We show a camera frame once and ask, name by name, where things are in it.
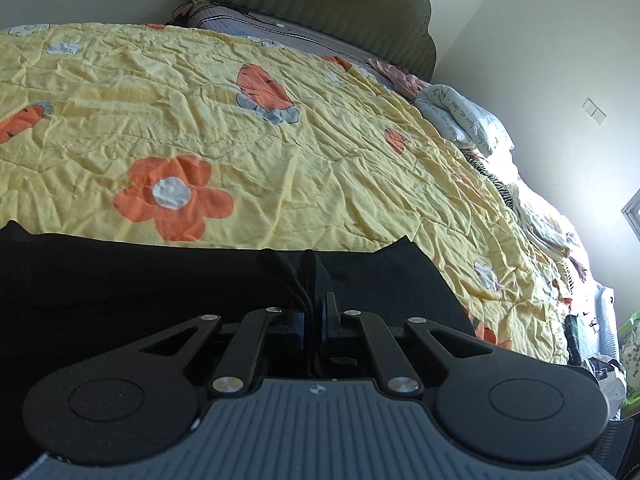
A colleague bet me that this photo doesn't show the grey window frame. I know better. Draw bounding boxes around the grey window frame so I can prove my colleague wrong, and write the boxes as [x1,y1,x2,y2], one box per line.
[621,195,640,238]

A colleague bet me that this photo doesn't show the yellow floral blanket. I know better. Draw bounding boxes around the yellow floral blanket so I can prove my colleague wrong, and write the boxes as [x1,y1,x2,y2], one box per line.
[0,22,576,367]

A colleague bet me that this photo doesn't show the blue white cloth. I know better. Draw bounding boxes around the blue white cloth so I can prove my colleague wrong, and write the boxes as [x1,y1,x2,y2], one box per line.
[582,285,621,356]

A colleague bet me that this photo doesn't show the white wall switch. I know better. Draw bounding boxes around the white wall switch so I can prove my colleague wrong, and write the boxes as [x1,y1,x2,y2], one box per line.
[581,97,608,126]

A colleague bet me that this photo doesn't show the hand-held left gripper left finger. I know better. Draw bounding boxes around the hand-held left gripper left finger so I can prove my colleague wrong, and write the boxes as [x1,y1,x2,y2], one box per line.
[135,306,307,397]

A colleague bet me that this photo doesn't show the pink cloth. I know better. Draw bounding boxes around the pink cloth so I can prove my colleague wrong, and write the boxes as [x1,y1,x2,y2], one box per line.
[369,57,431,101]

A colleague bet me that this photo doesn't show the pile of light clothes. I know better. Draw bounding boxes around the pile of light clothes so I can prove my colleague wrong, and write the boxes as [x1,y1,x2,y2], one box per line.
[512,180,588,281]

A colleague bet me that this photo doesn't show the black pants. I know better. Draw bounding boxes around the black pants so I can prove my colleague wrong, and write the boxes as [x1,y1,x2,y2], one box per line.
[0,220,478,461]

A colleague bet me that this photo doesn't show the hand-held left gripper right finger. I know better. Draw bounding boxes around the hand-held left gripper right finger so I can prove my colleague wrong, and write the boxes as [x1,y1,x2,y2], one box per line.
[322,293,501,395]

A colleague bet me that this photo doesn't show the grey pillow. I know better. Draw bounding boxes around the grey pillow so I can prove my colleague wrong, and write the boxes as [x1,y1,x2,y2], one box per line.
[170,0,386,68]

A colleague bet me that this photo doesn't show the black white striped cloth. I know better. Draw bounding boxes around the black white striped cloth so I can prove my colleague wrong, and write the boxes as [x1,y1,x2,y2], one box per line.
[462,152,513,208]

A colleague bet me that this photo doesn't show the black bag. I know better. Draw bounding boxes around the black bag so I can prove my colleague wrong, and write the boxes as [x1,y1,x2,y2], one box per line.
[564,314,587,366]

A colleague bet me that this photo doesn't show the green basket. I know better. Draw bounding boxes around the green basket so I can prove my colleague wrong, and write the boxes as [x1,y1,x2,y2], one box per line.
[617,310,640,408]

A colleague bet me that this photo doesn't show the white printed cloth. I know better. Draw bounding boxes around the white printed cloth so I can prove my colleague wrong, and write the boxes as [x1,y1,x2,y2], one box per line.
[414,85,515,157]

